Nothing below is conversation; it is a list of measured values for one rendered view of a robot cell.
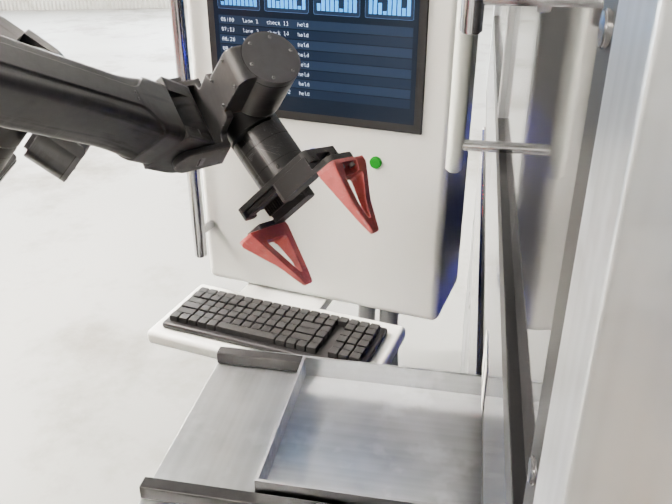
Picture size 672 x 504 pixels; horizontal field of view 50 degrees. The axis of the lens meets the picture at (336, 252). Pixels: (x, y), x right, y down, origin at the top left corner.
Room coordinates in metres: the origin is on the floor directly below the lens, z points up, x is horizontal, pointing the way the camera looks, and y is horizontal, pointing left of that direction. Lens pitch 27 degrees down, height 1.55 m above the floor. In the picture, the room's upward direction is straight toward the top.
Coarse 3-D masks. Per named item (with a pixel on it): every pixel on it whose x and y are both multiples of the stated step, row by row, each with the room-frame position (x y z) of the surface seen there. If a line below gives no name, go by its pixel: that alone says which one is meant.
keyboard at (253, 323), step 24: (192, 312) 1.16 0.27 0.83; (216, 312) 1.16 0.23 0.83; (240, 312) 1.16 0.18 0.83; (264, 312) 1.16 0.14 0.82; (288, 312) 1.15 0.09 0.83; (312, 312) 1.16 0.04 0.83; (216, 336) 1.10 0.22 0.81; (240, 336) 1.09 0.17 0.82; (264, 336) 1.07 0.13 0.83; (288, 336) 1.08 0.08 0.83; (312, 336) 1.08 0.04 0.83; (336, 336) 1.09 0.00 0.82; (360, 336) 1.08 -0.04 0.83; (384, 336) 1.10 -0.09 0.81; (360, 360) 1.01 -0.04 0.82
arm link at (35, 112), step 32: (0, 64) 0.48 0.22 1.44; (32, 64) 0.51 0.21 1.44; (64, 64) 0.54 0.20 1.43; (0, 96) 0.48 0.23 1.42; (32, 96) 0.50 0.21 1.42; (64, 96) 0.52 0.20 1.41; (96, 96) 0.55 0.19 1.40; (128, 96) 0.59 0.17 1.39; (160, 96) 0.64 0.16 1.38; (192, 96) 0.70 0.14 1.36; (32, 128) 0.52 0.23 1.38; (64, 128) 0.54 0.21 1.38; (96, 128) 0.56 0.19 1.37; (128, 128) 0.59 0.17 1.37; (160, 128) 0.61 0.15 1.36; (192, 128) 0.65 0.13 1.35; (128, 160) 0.61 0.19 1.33; (160, 160) 0.64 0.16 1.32
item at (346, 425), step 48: (336, 384) 0.87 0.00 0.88; (384, 384) 0.87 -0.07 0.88; (432, 384) 0.85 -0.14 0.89; (480, 384) 0.84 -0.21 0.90; (288, 432) 0.76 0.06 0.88; (336, 432) 0.76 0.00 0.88; (384, 432) 0.76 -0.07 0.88; (432, 432) 0.76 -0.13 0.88; (480, 432) 0.76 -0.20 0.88; (288, 480) 0.67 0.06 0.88; (336, 480) 0.67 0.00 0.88; (384, 480) 0.67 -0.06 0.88; (432, 480) 0.67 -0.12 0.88; (480, 480) 0.67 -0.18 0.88
